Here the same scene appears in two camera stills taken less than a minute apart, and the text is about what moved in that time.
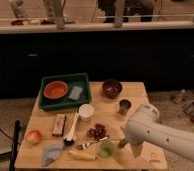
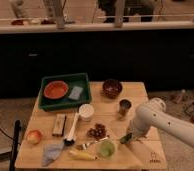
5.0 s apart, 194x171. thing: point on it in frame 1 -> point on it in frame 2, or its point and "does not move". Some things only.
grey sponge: x=75 y=93 does not move
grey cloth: x=51 y=152 does not move
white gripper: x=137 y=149 -> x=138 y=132
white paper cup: x=86 y=112 does not move
